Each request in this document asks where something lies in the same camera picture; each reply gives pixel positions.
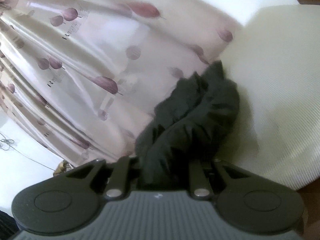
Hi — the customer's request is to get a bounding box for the cream leaf-print curtain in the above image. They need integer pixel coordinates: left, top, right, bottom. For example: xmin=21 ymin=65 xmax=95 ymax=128
xmin=0 ymin=0 xmax=237 ymax=167

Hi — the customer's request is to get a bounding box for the thin dark cable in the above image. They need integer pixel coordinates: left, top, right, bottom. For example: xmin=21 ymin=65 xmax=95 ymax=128
xmin=0 ymin=137 xmax=57 ymax=172

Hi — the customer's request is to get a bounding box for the small brown ornament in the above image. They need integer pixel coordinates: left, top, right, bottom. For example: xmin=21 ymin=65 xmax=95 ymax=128
xmin=53 ymin=161 xmax=73 ymax=176

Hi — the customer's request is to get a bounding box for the black garment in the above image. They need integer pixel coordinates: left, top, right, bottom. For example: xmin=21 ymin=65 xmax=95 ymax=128
xmin=134 ymin=60 xmax=241 ymax=189

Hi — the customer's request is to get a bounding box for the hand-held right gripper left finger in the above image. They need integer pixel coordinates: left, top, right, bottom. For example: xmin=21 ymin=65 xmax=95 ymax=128
xmin=62 ymin=156 xmax=132 ymax=201

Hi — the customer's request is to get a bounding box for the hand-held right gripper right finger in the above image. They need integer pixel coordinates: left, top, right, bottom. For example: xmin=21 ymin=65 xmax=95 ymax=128
xmin=189 ymin=159 xmax=256 ymax=201

